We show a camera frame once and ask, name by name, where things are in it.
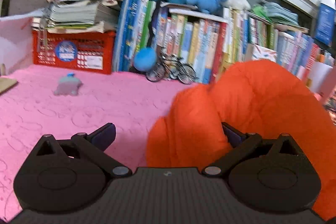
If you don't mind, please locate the pink patterned blanket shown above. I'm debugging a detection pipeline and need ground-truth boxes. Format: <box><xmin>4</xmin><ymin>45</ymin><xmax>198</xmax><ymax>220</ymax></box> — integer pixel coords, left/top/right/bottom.
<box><xmin>0</xmin><ymin>64</ymin><xmax>200</xmax><ymax>223</ymax></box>

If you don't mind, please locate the row of upright books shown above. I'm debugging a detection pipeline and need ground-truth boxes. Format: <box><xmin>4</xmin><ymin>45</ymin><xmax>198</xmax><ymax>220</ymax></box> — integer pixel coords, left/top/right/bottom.
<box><xmin>112</xmin><ymin>0</ymin><xmax>334</xmax><ymax>84</ymax></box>

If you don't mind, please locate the blue round ball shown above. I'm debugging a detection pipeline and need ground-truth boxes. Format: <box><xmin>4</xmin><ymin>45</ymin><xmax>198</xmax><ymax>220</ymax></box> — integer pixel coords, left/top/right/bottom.
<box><xmin>133</xmin><ymin>47</ymin><xmax>157</xmax><ymax>72</ymax></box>

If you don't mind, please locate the wooden board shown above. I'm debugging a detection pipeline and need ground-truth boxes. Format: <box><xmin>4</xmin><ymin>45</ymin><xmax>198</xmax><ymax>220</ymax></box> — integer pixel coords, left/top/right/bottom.
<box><xmin>0</xmin><ymin>77</ymin><xmax>18</xmax><ymax>94</ymax></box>

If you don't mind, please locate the stack of teal folded cloth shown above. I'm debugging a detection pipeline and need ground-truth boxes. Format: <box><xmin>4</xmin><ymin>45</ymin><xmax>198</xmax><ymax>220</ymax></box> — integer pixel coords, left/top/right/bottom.
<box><xmin>264</xmin><ymin>2</ymin><xmax>298</xmax><ymax>25</ymax></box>

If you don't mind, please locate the orange puffer jacket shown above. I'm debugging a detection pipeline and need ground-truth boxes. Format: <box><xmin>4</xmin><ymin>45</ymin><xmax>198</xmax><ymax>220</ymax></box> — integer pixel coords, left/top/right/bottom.
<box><xmin>146</xmin><ymin>60</ymin><xmax>335</xmax><ymax>219</ymax></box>

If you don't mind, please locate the red plastic crate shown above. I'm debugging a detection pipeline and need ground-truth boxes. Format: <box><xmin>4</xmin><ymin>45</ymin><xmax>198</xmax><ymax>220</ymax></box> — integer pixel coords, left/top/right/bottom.
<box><xmin>32</xmin><ymin>30</ymin><xmax>116</xmax><ymax>75</ymax></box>

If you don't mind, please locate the stack of papers and magazines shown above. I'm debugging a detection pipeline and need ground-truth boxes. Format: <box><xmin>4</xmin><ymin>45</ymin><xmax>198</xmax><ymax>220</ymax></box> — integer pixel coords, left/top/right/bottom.
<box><xmin>31</xmin><ymin>0</ymin><xmax>119</xmax><ymax>33</ymax></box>

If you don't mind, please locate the blue hanging package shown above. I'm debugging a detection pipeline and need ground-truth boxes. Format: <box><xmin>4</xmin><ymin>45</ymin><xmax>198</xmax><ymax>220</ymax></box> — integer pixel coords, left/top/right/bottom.
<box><xmin>314</xmin><ymin>0</ymin><xmax>335</xmax><ymax>46</ymax></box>

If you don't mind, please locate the grey small plush toy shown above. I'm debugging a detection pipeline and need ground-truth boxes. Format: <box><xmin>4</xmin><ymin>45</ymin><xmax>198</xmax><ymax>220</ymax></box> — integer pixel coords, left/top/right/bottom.
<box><xmin>54</xmin><ymin>73</ymin><xmax>83</xmax><ymax>96</ymax></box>

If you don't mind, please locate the miniature black bicycle model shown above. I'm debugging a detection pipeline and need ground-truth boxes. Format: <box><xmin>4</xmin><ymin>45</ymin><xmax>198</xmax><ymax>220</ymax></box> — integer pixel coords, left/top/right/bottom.
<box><xmin>145</xmin><ymin>47</ymin><xmax>198</xmax><ymax>85</ymax></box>

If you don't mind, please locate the white pencil pattern box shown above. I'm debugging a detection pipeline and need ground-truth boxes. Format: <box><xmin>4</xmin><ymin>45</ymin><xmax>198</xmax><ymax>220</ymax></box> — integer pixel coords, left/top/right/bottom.
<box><xmin>244</xmin><ymin>44</ymin><xmax>277</xmax><ymax>63</ymax></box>

